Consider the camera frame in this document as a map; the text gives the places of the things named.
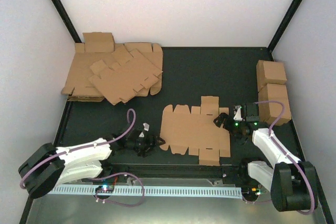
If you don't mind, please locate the loose top cardboard blank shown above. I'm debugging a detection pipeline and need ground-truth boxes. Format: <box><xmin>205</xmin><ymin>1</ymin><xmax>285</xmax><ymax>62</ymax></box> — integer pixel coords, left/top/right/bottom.
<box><xmin>89</xmin><ymin>46</ymin><xmax>163</xmax><ymax>105</ymax></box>

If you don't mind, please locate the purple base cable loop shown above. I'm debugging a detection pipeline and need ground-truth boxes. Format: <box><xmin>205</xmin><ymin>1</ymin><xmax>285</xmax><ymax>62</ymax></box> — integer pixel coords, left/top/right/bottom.
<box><xmin>91</xmin><ymin>172</ymin><xmax>145</xmax><ymax>207</ymax></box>

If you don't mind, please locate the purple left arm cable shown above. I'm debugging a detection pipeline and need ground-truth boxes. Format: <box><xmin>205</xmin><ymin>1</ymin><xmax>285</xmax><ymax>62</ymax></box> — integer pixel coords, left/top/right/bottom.
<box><xmin>19</xmin><ymin>108</ymin><xmax>136</xmax><ymax>189</ymax></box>

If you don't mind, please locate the black right corner frame post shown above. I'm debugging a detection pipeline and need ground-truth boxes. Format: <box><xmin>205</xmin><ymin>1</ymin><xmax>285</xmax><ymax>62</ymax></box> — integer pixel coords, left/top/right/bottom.
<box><xmin>267</xmin><ymin>0</ymin><xmax>303</xmax><ymax>53</ymax></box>

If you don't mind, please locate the small folded cardboard box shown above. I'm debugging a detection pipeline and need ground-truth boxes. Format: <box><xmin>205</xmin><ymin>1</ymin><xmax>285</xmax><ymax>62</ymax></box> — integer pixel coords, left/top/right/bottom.
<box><xmin>83</xmin><ymin>32</ymin><xmax>115</xmax><ymax>53</ymax></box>

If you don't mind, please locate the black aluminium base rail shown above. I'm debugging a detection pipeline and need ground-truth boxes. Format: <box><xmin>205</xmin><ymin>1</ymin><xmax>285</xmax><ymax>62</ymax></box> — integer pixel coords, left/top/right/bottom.
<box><xmin>103</xmin><ymin>164</ymin><xmax>240</xmax><ymax>184</ymax></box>

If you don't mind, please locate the folded cardboard box front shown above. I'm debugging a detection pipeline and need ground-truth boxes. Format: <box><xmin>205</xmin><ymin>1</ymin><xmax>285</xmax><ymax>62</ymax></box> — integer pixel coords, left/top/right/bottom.
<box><xmin>258</xmin><ymin>83</ymin><xmax>291</xmax><ymax>126</ymax></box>

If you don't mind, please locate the metal base plate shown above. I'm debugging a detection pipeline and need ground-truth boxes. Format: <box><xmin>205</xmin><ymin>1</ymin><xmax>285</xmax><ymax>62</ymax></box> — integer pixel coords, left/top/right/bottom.
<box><xmin>25</xmin><ymin>194</ymin><xmax>326</xmax><ymax>223</ymax></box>

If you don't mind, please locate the black left corner frame post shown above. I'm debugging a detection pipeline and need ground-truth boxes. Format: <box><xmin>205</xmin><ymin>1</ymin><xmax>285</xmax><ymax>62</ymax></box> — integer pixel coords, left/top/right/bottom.
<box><xmin>51</xmin><ymin>0</ymin><xmax>81</xmax><ymax>43</ymax></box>

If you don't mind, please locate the black corner frame post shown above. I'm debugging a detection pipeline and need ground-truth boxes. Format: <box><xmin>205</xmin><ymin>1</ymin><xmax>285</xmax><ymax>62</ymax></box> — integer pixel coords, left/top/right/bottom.
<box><xmin>51</xmin><ymin>0</ymin><xmax>81</xmax><ymax>43</ymax></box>
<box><xmin>267</xmin><ymin>0</ymin><xmax>303</xmax><ymax>53</ymax></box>

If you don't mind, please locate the light blue slotted cable duct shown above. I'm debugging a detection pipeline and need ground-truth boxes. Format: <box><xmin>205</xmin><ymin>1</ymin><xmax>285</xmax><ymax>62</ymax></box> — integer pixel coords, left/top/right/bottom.
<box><xmin>49</xmin><ymin>184</ymin><xmax>242</xmax><ymax>199</ymax></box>

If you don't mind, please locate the stack of flat cardboard blanks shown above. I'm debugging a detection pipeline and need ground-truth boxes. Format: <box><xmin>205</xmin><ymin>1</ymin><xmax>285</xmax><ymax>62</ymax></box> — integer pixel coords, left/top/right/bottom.
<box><xmin>61</xmin><ymin>42</ymin><xmax>163</xmax><ymax>105</ymax></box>

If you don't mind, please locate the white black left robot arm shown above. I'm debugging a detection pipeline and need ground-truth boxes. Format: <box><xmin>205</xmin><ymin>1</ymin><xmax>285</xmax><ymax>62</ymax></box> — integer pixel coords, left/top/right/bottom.
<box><xmin>18</xmin><ymin>129</ymin><xmax>165</xmax><ymax>199</ymax></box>

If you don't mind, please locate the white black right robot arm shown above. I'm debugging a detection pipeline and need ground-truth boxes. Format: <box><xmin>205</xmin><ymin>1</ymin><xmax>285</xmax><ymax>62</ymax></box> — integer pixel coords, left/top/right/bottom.
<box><xmin>213</xmin><ymin>102</ymin><xmax>318</xmax><ymax>215</ymax></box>

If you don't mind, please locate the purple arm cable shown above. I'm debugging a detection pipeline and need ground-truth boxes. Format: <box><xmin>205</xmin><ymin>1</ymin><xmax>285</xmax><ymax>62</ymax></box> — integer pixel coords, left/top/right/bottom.
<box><xmin>19</xmin><ymin>108</ymin><xmax>136</xmax><ymax>189</ymax></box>
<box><xmin>254</xmin><ymin>100</ymin><xmax>316</xmax><ymax>216</ymax></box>

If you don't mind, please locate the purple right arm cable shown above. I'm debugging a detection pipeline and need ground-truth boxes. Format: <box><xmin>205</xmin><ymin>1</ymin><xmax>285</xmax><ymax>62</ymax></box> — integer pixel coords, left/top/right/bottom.
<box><xmin>254</xmin><ymin>100</ymin><xmax>316</xmax><ymax>216</ymax></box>

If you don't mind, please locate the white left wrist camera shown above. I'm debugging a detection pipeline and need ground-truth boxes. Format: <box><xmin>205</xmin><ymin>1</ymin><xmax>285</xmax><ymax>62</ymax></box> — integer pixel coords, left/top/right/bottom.
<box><xmin>139</xmin><ymin>123</ymin><xmax>150</xmax><ymax>138</ymax></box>

